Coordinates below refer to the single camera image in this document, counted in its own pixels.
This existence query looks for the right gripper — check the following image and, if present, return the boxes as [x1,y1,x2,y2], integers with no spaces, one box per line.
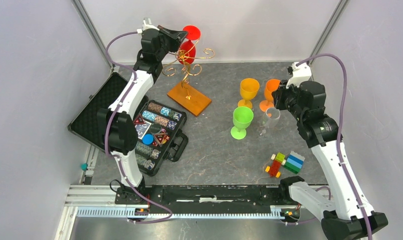
[271,78,306,122]

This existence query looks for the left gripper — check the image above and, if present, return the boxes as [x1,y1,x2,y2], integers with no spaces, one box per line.
[156,26,188,61]

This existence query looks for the red wine glass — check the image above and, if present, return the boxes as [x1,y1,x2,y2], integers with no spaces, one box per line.
[177,25,201,65]

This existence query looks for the orange wine glass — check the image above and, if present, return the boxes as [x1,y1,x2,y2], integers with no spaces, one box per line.
[259,79,281,112]

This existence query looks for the yellow wine glass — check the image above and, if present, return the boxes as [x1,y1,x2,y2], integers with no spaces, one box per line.
[237,78,260,109]

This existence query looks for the green wine glass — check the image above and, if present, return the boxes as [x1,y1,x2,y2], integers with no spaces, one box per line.
[230,106,254,140]

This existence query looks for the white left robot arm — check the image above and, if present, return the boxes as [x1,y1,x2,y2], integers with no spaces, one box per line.
[97,25,189,204]

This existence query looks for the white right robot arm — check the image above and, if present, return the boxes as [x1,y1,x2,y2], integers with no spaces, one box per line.
[271,80,389,240]

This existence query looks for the blue white toy block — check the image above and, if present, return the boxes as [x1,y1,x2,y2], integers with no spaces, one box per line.
[282,151,306,175]

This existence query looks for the red toy brick car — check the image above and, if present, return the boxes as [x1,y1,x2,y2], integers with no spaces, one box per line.
[264,152,285,178]

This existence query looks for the black poker chip case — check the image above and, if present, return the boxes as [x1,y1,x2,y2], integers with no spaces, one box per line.
[68,72,189,176]

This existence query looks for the small teal object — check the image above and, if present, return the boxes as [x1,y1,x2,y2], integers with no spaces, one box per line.
[80,163,88,172]

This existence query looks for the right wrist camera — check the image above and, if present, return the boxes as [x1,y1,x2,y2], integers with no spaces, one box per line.
[286,62,312,89]

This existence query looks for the gold wire glass rack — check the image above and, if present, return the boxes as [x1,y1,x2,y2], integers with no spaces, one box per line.
[162,46,215,117]

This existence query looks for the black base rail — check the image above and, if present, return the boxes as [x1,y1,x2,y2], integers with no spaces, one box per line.
[114,185,298,220]

